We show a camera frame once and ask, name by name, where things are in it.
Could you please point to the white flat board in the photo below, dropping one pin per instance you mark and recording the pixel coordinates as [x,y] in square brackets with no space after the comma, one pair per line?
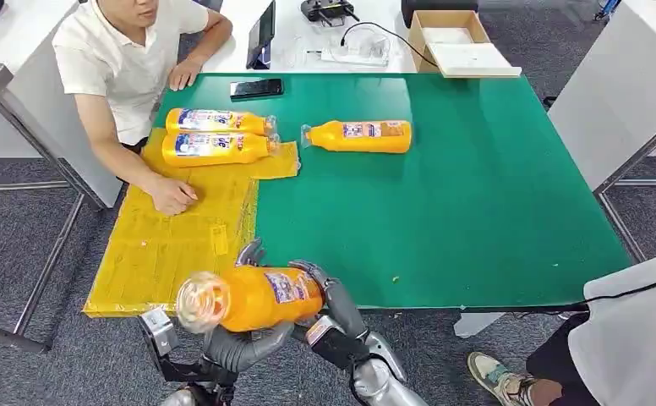
[471,59]

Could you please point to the orange drink bottle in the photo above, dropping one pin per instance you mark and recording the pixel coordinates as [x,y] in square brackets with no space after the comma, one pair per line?
[216,150]
[216,120]
[249,302]
[361,137]

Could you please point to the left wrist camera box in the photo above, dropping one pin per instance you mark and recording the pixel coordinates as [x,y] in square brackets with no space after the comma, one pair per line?
[157,333]

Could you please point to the blue object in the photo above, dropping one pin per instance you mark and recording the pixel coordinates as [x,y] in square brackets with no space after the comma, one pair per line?
[608,7]

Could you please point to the white table with metal frame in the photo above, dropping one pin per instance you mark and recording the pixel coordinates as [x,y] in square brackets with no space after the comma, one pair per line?
[608,95]

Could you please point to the black tablet on stand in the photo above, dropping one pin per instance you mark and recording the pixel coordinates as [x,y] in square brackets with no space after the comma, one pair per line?
[261,33]

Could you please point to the white table leg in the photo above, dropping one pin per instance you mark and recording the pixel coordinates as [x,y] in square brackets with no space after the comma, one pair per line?
[476,324]

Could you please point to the white desk with side panel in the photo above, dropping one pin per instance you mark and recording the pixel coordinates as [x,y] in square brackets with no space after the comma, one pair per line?
[42,112]

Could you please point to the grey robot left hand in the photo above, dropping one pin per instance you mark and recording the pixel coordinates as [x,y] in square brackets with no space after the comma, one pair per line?
[238,350]

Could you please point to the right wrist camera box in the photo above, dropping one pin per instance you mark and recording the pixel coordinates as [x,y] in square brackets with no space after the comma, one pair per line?
[333,344]

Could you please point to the standing person's shoe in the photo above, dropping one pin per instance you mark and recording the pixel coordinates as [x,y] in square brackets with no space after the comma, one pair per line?
[496,375]

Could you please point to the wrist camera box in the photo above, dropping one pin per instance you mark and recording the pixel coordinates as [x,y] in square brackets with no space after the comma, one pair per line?
[333,344]
[157,333]

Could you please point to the seated person's right hand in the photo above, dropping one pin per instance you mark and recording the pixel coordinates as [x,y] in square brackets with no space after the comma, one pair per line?
[171,195]

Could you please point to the open cardboard box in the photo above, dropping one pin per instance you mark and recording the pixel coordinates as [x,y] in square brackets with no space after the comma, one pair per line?
[416,39]

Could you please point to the green table mat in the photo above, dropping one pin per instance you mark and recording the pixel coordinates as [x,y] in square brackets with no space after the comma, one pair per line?
[473,196]

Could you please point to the seated person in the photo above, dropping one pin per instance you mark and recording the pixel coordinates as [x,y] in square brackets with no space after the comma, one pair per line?
[115,61]

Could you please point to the white power strip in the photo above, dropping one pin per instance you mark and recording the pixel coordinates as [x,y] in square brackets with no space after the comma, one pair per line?
[353,57]

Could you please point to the black handheld controller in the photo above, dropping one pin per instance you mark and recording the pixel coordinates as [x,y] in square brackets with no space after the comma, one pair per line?
[325,8]

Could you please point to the black smartphone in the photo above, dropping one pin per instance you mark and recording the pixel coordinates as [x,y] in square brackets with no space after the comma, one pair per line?
[256,88]

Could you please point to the standing person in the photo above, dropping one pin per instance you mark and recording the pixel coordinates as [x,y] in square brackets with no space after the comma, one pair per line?
[630,347]

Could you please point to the yellow plastic sheet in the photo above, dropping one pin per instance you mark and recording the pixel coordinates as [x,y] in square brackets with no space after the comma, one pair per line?
[154,252]

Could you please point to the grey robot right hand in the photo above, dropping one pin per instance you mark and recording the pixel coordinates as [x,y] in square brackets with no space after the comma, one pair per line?
[345,308]

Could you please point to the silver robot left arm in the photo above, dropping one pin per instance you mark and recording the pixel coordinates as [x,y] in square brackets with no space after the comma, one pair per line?
[174,399]

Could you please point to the seated person's left hand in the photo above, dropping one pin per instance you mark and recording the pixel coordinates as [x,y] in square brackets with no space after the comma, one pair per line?
[185,73]

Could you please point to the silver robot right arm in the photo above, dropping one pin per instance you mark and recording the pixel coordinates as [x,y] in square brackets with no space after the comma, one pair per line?
[378,386]

